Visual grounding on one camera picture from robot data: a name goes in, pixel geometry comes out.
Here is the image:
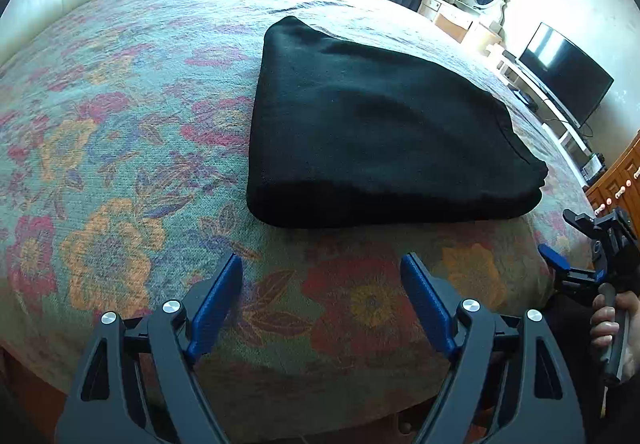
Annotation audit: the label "black flat television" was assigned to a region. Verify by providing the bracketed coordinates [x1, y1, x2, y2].
[517, 22, 615, 128]

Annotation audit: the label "floral blanket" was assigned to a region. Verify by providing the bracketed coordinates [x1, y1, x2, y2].
[0, 0, 596, 430]

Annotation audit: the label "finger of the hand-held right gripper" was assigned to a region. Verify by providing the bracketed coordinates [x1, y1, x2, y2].
[537, 244, 603, 287]
[562, 209, 603, 235]

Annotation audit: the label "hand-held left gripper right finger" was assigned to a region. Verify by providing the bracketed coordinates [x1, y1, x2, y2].
[400, 252, 586, 444]

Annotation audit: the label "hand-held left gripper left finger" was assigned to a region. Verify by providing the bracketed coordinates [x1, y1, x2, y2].
[55, 253, 244, 444]

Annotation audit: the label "white television stand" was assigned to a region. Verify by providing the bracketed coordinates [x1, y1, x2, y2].
[492, 44, 606, 175]

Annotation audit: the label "black pants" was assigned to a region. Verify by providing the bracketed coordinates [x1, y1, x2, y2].
[246, 15, 549, 230]

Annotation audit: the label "person's right hand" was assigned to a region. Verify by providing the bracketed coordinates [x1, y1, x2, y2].
[590, 293, 640, 382]

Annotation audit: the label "brown wooden cabinet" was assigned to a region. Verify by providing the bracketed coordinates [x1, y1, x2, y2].
[582, 131, 640, 225]

